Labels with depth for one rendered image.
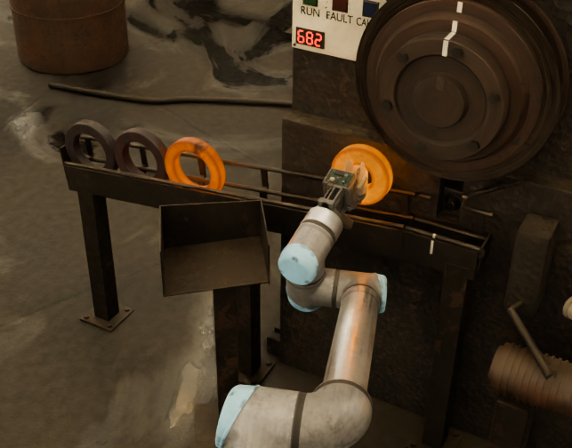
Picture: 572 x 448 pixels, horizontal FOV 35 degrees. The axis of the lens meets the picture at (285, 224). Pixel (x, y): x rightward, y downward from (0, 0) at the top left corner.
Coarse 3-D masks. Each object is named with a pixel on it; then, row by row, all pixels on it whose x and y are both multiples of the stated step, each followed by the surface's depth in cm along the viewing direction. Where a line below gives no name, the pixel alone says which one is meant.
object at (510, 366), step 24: (504, 360) 213; (528, 360) 212; (552, 360) 212; (504, 384) 213; (528, 384) 210; (552, 384) 209; (504, 408) 219; (528, 408) 217; (552, 408) 210; (504, 432) 223; (528, 432) 230
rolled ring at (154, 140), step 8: (136, 128) 259; (120, 136) 261; (128, 136) 259; (136, 136) 257; (144, 136) 256; (152, 136) 257; (120, 144) 262; (128, 144) 264; (144, 144) 257; (152, 144) 256; (160, 144) 257; (120, 152) 264; (128, 152) 266; (152, 152) 257; (160, 152) 256; (120, 160) 266; (128, 160) 267; (160, 160) 258; (120, 168) 267; (128, 168) 266; (136, 168) 268; (160, 168) 259; (152, 176) 265; (160, 176) 261
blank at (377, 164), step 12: (360, 144) 222; (336, 156) 224; (348, 156) 222; (360, 156) 220; (372, 156) 219; (384, 156) 220; (336, 168) 225; (372, 168) 220; (384, 168) 219; (372, 180) 222; (384, 180) 220; (372, 192) 224; (384, 192) 222
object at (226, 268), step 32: (160, 224) 224; (192, 224) 235; (224, 224) 236; (256, 224) 238; (160, 256) 215; (192, 256) 235; (224, 256) 233; (256, 256) 232; (192, 288) 224; (224, 288) 223; (224, 320) 238; (224, 352) 244; (224, 384) 251
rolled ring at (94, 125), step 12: (84, 120) 268; (72, 132) 269; (84, 132) 267; (96, 132) 264; (108, 132) 265; (72, 144) 272; (108, 144) 264; (72, 156) 275; (84, 156) 276; (108, 156) 267; (84, 168) 275; (108, 168) 269
